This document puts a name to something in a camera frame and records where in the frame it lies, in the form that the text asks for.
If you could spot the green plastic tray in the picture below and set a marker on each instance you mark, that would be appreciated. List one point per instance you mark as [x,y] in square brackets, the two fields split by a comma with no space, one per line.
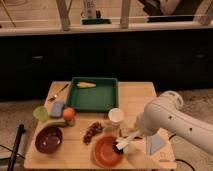
[101,98]

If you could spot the white bottle on green base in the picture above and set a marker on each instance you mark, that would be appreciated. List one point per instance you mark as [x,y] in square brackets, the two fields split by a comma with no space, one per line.
[91,16]

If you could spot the blue sponge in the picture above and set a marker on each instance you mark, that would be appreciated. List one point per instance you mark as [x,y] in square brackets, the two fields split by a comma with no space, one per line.
[56,110]

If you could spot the dark purple bowl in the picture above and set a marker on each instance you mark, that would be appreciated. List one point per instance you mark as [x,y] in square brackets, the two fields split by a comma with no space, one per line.
[48,140]

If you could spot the yellow corn cob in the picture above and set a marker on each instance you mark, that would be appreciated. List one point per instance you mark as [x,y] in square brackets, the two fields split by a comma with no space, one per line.
[85,85]

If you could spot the bunch of dark grapes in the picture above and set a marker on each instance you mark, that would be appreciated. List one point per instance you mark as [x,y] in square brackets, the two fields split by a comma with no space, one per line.
[92,130]

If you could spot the black pole stand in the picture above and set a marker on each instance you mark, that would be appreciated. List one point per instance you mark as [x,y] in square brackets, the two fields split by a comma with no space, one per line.
[12,160]

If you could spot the metal fork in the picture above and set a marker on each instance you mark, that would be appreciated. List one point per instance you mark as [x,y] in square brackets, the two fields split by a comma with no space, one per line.
[54,97]

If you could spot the light green cup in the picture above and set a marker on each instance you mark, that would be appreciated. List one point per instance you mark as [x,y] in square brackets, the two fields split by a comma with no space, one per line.
[40,113]

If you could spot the white cup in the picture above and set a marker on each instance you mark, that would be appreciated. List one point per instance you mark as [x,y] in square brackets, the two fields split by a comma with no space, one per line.
[116,116]

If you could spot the green cucumber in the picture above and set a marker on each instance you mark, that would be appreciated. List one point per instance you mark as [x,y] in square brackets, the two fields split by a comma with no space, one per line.
[57,124]

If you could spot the orange red bowl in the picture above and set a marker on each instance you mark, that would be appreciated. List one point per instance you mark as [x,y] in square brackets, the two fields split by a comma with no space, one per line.
[103,154]

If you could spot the orange fruit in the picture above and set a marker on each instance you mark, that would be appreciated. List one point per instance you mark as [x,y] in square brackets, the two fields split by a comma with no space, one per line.
[68,114]

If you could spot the folded blue cloth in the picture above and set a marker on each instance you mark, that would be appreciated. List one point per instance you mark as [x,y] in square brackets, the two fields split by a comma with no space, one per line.
[153,144]

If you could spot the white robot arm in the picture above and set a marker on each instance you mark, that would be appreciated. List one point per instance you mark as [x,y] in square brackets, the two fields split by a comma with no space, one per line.
[164,112]

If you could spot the white handled dish brush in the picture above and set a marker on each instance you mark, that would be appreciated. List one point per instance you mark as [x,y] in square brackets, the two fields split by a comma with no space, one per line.
[121,143]

